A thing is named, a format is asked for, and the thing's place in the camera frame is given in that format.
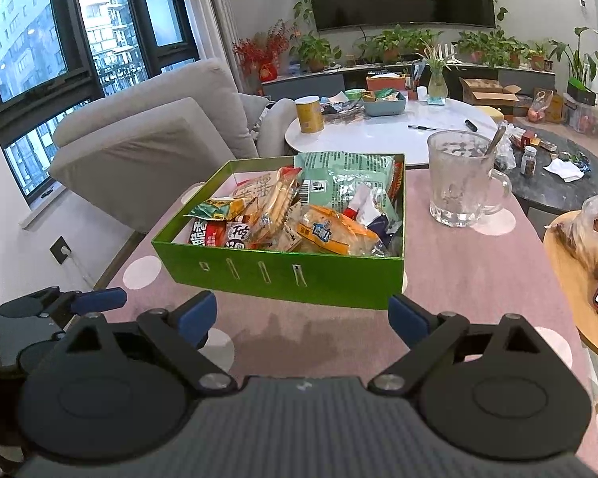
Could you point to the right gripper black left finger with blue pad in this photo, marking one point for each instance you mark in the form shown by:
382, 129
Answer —
110, 392

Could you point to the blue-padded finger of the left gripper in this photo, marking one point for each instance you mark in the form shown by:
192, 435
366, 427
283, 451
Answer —
64, 304

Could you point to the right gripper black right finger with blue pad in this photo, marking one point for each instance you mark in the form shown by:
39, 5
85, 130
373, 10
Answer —
495, 391

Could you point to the green pea snack packet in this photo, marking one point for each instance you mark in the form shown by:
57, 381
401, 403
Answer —
224, 209

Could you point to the orange snack packet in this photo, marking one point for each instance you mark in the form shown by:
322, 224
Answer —
337, 233

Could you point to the clear round pastry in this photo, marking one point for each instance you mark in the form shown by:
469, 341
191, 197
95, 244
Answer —
237, 235

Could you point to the round wooden side table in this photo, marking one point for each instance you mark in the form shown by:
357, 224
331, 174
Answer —
578, 285

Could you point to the beige sofa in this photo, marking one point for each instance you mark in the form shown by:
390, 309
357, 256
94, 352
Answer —
133, 153

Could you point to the red white snack packet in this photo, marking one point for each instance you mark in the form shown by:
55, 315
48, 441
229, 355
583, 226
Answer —
207, 233

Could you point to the green cardboard box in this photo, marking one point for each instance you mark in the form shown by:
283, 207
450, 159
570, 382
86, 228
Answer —
331, 280

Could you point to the plastic bag with bread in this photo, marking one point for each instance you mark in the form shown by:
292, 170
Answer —
579, 235

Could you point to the glass mug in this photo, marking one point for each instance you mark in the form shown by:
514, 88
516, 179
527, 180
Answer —
465, 186

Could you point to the small spice jar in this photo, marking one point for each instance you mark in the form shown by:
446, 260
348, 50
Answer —
529, 160

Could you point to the dark round marble table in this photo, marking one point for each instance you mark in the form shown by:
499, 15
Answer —
564, 174

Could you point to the brown snack packet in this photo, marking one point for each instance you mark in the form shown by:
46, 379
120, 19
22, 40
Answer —
267, 200

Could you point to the metal spoon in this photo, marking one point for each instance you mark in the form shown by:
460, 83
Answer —
501, 130

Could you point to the large green snack bag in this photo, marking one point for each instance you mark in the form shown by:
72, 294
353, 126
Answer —
330, 178

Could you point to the round white marble table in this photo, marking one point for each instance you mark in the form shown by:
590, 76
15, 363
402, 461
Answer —
405, 134

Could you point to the glass vase with plant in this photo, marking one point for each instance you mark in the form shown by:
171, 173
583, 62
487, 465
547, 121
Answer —
434, 58

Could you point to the yellow paper cup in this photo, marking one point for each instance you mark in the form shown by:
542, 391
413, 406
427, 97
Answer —
309, 114

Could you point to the teal snack tray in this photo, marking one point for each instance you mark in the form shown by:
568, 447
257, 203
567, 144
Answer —
385, 103

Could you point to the red flower decoration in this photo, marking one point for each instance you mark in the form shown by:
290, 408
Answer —
261, 54

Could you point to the orange tissue box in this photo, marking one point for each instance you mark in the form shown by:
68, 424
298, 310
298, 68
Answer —
386, 81

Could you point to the black wall socket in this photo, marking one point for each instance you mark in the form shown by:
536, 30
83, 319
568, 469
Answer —
60, 250

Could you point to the black window frame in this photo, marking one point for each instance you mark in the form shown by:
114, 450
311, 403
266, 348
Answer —
57, 56

